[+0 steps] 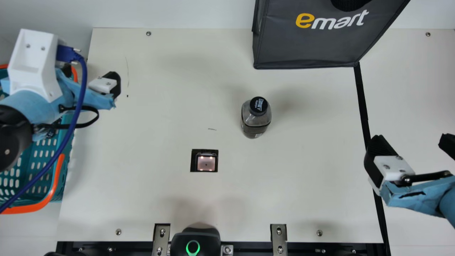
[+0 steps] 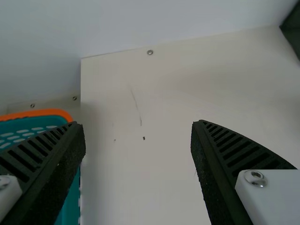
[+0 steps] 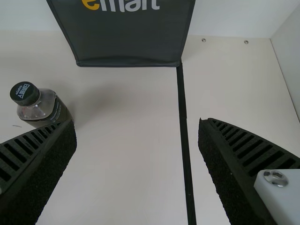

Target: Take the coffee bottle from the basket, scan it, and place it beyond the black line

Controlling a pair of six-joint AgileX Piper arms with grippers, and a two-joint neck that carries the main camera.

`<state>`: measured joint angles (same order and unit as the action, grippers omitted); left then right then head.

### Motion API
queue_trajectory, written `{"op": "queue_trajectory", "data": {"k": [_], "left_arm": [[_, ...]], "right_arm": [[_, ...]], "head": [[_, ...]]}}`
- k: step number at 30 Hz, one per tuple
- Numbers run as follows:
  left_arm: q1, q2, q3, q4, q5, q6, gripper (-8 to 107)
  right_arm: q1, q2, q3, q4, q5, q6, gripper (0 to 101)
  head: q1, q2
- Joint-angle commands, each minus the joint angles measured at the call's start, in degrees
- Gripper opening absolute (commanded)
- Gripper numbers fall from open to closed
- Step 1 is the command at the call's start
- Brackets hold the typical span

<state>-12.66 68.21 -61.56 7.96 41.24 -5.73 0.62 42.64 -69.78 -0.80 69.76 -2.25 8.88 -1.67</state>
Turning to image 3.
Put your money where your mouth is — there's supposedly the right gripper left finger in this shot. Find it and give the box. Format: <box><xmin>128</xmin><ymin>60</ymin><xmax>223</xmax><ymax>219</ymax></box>
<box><xmin>0</xmin><ymin>120</ymin><xmax>77</xmax><ymax>225</ymax></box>

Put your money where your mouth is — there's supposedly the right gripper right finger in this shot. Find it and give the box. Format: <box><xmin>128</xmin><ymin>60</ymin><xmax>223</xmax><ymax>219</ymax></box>
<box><xmin>198</xmin><ymin>118</ymin><xmax>300</xmax><ymax>225</ymax></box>

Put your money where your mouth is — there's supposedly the dark coffee bottle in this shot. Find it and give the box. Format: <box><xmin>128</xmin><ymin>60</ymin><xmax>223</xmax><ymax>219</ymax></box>
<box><xmin>9</xmin><ymin>81</ymin><xmax>75</xmax><ymax>129</ymax></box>

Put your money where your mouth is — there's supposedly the black strip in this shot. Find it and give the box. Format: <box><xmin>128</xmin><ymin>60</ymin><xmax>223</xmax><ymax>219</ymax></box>
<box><xmin>176</xmin><ymin>61</ymin><xmax>197</xmax><ymax>225</ymax></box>

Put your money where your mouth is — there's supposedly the dark grey bag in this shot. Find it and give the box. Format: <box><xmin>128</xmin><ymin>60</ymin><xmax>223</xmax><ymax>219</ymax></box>
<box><xmin>45</xmin><ymin>0</ymin><xmax>196</xmax><ymax>68</ymax></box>

